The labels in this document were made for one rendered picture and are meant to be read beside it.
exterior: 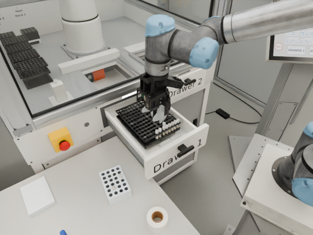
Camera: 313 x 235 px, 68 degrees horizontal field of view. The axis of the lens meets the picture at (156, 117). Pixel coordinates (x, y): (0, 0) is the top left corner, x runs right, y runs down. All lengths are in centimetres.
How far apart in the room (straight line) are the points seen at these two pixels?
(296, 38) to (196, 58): 93
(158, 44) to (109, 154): 56
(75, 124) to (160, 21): 55
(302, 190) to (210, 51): 42
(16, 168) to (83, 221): 140
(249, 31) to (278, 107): 111
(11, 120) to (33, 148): 15
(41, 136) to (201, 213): 118
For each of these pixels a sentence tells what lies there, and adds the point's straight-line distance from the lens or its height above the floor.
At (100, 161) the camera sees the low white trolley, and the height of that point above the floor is 76.
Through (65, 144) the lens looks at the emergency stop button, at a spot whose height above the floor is 89.
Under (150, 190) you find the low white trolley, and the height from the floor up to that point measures 76.
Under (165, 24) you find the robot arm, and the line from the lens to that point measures 60.
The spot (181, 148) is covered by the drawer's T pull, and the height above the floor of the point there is 91.
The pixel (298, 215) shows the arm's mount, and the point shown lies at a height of 84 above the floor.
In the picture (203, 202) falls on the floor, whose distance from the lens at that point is 177.
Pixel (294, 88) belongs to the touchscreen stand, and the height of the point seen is 72.
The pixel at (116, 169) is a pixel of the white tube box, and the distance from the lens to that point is 92.
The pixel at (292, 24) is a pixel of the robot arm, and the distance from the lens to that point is 65.
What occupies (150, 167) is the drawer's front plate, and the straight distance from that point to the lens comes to 79.
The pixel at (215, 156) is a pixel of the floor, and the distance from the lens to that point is 203.
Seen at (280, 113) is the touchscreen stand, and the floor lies 52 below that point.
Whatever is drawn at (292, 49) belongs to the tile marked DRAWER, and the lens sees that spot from 143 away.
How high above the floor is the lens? 152
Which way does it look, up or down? 41 degrees down
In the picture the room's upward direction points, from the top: straight up
